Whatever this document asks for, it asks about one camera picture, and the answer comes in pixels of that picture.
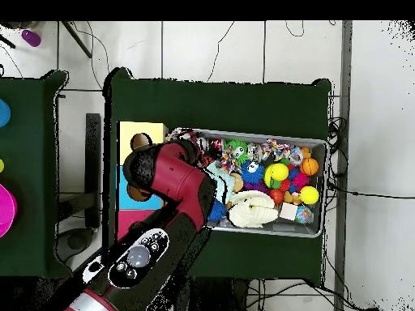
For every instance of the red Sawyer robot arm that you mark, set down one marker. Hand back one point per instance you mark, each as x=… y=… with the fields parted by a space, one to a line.
x=175 y=181

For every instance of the wooden box with three holes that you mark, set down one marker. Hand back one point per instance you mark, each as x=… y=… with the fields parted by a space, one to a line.
x=129 y=136

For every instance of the shallow clear mesh bin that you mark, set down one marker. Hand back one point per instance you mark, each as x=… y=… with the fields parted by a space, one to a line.
x=275 y=228

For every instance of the light blue waffle cloth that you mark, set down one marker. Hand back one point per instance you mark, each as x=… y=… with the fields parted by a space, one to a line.
x=227 y=188

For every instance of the green spiky ball with eyes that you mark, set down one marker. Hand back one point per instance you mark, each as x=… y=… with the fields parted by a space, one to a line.
x=238 y=149

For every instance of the blue spiky ball with eyes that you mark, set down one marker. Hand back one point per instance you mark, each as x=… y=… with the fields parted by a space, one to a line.
x=253 y=173

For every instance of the multicoloured patterned cloth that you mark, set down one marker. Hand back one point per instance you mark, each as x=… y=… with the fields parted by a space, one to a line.
x=173 y=136

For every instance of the cream waffle cloth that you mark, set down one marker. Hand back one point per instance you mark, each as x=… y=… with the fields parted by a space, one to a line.
x=253 y=209

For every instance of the orange toy basketball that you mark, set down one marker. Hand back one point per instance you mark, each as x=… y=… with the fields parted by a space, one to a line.
x=309 y=166

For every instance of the yellow tennis ball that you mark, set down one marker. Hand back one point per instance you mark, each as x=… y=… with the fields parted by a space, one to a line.
x=309 y=195

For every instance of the grey round floor base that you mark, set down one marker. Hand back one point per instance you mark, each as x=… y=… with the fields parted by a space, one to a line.
x=76 y=241

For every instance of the dark green side table cloth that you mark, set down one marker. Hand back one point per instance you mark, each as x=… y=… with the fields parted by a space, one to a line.
x=32 y=129

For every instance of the black rod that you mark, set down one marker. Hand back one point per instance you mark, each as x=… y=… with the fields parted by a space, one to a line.
x=76 y=39

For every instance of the pink round disc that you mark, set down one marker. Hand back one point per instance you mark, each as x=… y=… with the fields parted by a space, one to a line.
x=6 y=210

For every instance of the small yellow object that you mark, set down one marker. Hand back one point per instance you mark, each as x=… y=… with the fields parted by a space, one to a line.
x=1 y=166

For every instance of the blue round object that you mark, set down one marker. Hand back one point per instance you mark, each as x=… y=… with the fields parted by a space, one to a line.
x=3 y=112

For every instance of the purple bottle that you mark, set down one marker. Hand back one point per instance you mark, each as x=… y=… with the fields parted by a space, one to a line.
x=30 y=38

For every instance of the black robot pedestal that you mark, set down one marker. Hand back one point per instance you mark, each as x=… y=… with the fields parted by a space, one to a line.
x=223 y=294

